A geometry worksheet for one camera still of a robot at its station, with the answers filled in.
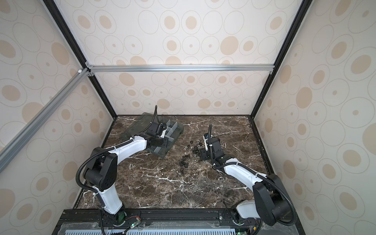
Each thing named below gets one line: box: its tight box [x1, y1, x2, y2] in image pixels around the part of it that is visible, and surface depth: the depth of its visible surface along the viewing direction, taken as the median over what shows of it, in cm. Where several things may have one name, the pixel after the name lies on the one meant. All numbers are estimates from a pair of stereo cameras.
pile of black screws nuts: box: [178, 139, 205, 169], surface depth 99 cm
